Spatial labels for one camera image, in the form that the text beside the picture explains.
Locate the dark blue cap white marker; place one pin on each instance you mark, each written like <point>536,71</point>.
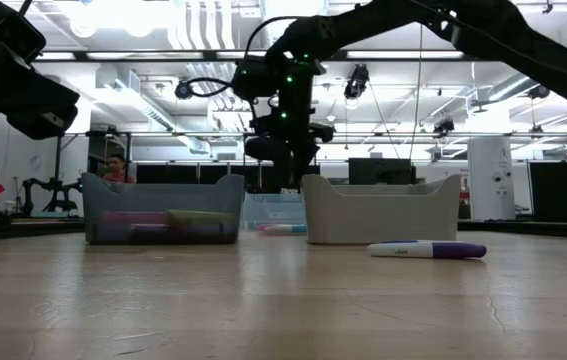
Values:
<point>403,241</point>

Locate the dark grey plastic bin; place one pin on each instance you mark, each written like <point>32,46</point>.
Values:
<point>163,200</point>

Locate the black screen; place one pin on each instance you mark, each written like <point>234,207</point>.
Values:
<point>380,171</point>

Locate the black background robot arm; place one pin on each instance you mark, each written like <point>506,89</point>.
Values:
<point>53,192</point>

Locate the purple cap white marker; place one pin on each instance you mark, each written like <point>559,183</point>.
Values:
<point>443,250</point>

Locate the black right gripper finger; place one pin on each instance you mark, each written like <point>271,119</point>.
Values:
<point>283,175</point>
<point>304,172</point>

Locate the black ceiling spotlight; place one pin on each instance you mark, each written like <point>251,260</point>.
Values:
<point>444,126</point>
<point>357,82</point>
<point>183,90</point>
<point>539,91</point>

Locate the white round pillar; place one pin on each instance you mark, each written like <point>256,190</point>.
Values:
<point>498,180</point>

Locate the pale plastic bin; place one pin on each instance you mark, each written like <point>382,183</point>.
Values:
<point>383,215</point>

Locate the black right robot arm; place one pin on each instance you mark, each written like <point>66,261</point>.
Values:
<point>513,40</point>

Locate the person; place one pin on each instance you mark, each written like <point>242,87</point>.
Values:
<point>117,170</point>

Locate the light blue cap white marker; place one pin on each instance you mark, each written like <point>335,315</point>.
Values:
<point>288,229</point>

